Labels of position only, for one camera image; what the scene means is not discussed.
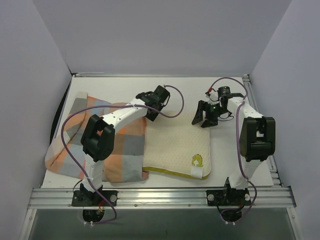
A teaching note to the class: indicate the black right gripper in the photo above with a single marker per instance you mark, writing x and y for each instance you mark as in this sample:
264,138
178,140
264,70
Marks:
207,111

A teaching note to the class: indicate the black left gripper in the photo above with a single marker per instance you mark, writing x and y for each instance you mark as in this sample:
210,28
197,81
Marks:
152,113

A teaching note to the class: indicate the cream quilted pillow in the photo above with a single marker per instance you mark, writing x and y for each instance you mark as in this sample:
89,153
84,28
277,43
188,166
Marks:
174,146

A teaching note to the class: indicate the checkered pastel pillowcase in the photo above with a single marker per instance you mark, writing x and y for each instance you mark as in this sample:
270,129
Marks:
123,165

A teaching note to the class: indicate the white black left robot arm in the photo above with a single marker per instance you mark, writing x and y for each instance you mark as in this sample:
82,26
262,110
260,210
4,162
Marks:
98,139

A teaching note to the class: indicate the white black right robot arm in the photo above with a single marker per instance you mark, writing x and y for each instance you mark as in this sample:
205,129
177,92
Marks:
255,137

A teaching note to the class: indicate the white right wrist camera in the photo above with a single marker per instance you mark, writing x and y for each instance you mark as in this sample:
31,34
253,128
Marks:
212,99

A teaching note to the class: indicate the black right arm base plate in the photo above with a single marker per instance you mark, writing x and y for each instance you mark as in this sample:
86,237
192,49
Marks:
228,197

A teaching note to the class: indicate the aluminium back frame rail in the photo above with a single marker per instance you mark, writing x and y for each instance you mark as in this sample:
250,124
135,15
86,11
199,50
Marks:
118,75

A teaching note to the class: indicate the aluminium frame rail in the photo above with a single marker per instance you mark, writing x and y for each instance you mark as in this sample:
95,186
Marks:
158,198
118,75

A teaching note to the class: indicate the aluminium front frame rail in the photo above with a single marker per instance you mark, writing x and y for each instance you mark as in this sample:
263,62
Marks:
158,198

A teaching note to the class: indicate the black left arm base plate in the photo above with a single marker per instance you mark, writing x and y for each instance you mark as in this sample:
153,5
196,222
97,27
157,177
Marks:
79,199

